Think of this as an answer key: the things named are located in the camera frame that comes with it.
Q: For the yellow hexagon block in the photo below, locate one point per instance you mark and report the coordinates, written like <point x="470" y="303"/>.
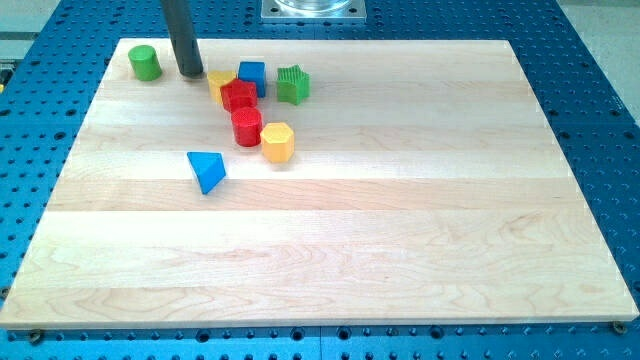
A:
<point x="278" y="141"/>

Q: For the light wooden board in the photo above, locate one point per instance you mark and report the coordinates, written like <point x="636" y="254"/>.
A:
<point x="426" y="187"/>

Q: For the red cylinder block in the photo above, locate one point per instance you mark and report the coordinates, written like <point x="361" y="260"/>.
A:
<point x="247" y="126"/>

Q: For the green star block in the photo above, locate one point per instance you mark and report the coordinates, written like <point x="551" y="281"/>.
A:
<point x="293" y="84"/>

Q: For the blue triangle block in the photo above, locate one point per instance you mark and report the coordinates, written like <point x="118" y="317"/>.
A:
<point x="209" y="169"/>

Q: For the red star block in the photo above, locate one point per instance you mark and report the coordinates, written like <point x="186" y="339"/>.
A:
<point x="238" y="94"/>

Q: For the blue cube block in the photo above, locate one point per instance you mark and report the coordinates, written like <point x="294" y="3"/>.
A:
<point x="254" y="72"/>

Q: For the yellow heart block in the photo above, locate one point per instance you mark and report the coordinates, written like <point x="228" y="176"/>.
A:
<point x="216" y="80"/>

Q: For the green cylinder block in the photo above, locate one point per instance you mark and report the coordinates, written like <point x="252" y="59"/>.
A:
<point x="144" y="62"/>

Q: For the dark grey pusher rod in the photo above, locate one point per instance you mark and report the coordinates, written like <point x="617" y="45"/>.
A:
<point x="178" y="18"/>

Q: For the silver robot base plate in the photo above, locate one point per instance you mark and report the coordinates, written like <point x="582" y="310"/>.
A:
<point x="283" y="11"/>

